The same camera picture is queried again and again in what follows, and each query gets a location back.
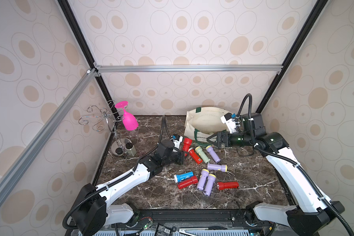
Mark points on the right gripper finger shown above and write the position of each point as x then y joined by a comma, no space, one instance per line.
214,143
213,137

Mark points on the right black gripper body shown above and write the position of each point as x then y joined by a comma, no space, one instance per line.
220,139

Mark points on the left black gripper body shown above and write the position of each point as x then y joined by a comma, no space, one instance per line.
174,157

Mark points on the cream green tote bag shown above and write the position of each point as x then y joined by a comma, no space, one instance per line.
203,122

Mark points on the red flashlight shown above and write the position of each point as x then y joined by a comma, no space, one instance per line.
195,156
186,145
227,185
188,182

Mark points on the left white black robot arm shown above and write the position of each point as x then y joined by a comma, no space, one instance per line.
121,185

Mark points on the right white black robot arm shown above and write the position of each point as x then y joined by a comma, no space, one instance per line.
313,209

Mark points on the purple flashlight upper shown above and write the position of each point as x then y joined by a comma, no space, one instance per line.
213,154

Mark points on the pale green flashlight middle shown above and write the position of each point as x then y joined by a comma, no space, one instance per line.
202,155

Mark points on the purple flashlight yellow head sideways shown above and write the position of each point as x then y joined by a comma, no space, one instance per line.
217,167

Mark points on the purple flashlight lower right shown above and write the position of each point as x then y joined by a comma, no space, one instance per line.
209,184

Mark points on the red flashlight below blue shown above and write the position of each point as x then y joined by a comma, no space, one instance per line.
188,182

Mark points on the purple flashlight lower left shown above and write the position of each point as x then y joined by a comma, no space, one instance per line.
202,179

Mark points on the pink plastic wine glass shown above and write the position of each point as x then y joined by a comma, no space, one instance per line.
129,121

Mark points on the horizontal aluminium back bar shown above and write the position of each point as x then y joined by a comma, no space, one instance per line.
185,68

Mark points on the aluminium left side bar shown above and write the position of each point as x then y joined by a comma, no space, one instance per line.
20,166

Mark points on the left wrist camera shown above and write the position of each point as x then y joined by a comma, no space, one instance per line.
177,140

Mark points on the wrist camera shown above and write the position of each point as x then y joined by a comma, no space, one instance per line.
232,122
177,140

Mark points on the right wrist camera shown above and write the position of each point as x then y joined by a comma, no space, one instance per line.
232,122

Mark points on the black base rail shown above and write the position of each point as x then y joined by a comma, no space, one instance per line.
218,219

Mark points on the silver wire glass rack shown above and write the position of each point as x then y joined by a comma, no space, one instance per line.
108,118

